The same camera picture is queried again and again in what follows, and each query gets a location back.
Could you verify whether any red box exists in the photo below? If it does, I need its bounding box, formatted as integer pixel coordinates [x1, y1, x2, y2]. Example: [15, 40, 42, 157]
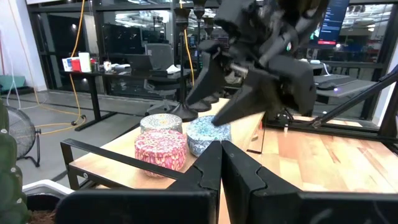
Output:
[70, 58, 82, 73]

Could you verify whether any black floor fan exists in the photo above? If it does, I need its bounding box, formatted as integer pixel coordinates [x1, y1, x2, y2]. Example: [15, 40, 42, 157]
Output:
[6, 105, 42, 168]

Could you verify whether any white speckled bowl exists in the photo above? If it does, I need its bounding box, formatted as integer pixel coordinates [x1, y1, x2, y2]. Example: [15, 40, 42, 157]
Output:
[139, 113, 183, 134]

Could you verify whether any dark laptop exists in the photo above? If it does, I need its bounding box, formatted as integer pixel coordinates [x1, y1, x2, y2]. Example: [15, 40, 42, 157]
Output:
[124, 54, 154, 74]

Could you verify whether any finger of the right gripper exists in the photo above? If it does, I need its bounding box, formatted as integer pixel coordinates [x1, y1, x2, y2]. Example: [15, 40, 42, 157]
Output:
[211, 55, 315, 127]
[185, 53, 230, 107]

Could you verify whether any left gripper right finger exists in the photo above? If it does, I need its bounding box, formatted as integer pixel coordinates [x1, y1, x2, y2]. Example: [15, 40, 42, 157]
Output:
[221, 140, 398, 224]

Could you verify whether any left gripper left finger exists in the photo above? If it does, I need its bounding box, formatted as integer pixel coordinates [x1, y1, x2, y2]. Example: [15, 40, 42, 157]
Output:
[54, 140, 222, 224]

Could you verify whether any white and blue box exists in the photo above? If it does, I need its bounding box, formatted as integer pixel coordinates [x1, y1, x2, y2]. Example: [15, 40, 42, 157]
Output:
[62, 57, 74, 72]

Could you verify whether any white cylindrical container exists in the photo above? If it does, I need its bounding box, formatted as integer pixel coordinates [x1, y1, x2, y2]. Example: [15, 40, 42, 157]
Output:
[78, 52, 92, 73]

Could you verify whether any black office desk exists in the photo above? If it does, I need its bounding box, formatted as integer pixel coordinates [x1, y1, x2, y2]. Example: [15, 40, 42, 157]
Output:
[60, 68, 192, 131]
[312, 73, 379, 105]

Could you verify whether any yellow extension cable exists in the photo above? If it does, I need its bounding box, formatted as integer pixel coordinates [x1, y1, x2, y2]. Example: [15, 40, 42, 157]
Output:
[179, 0, 195, 86]
[37, 0, 88, 136]

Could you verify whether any pink patterned candle tin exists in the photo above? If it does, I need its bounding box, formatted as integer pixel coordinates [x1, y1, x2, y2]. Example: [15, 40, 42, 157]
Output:
[134, 129, 188, 179]

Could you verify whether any medium black candlestick holder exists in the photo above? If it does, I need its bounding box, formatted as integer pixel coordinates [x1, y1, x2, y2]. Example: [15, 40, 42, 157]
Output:
[203, 17, 220, 105]

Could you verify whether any grey office chair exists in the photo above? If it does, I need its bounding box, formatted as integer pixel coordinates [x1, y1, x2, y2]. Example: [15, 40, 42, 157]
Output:
[144, 42, 187, 116]

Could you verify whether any blue patterned candle tin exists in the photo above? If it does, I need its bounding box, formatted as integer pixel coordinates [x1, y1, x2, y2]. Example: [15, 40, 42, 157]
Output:
[185, 115, 233, 158]

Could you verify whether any black aluminium table frame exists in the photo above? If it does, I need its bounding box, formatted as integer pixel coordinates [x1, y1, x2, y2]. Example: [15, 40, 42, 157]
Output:
[264, 65, 398, 156]

